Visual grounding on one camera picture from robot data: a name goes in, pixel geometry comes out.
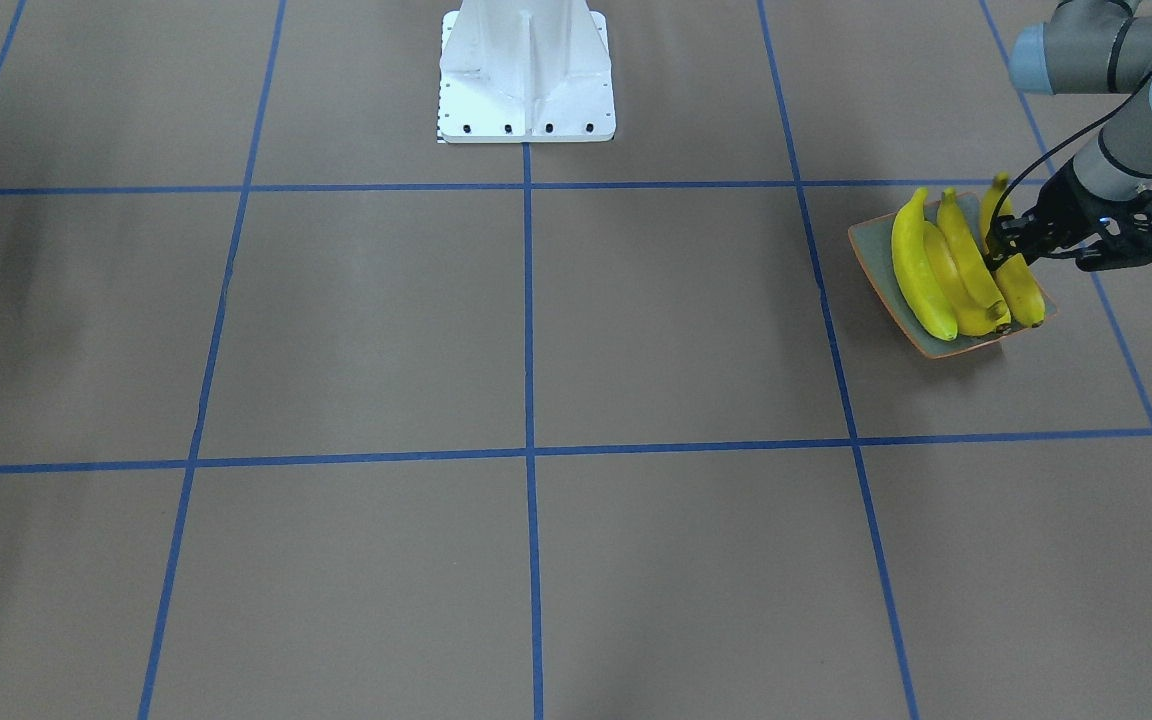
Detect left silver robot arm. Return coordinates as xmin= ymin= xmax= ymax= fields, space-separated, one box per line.
xmin=984 ymin=1 xmax=1152 ymax=273

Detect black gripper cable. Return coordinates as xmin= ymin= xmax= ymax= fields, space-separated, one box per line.
xmin=1006 ymin=0 xmax=1152 ymax=217

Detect yellow banana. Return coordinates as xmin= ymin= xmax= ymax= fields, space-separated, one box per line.
xmin=923 ymin=222 xmax=996 ymax=338
xmin=934 ymin=188 xmax=1011 ymax=338
xmin=890 ymin=185 xmax=958 ymax=342
xmin=978 ymin=172 xmax=1047 ymax=328

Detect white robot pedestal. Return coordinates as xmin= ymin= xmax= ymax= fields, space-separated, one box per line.
xmin=435 ymin=1 xmax=617 ymax=143

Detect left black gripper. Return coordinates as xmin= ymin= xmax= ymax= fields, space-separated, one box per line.
xmin=982 ymin=160 xmax=1152 ymax=273

